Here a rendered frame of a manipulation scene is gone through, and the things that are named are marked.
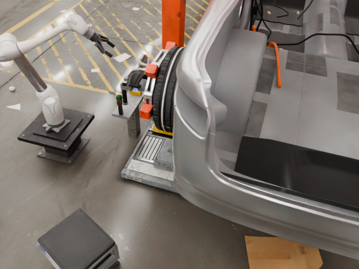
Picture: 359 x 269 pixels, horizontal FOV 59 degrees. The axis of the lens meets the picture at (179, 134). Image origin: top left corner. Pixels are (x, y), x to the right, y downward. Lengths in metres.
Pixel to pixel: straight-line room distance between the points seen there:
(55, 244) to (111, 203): 0.69
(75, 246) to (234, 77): 1.48
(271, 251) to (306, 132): 1.00
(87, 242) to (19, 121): 1.93
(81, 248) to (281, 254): 1.47
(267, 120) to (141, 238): 1.32
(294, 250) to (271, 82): 1.30
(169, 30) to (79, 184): 1.56
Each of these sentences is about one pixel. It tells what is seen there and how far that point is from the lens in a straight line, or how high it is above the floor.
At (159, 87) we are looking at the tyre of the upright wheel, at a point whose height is 1.05.
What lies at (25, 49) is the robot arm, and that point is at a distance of 2.71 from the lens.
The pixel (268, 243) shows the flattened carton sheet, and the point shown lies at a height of 0.01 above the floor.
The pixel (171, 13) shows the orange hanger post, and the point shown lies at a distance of 2.75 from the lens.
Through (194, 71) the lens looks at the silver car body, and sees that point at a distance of 1.26.
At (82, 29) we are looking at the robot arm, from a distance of 2.66.
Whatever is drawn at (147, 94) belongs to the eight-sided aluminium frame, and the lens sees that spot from 2.25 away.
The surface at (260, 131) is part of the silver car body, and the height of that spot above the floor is 0.91.
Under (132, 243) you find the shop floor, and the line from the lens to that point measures 2.61.
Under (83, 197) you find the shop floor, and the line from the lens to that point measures 2.90.
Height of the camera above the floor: 2.31
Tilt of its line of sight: 44 degrees down
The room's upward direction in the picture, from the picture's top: 3 degrees clockwise
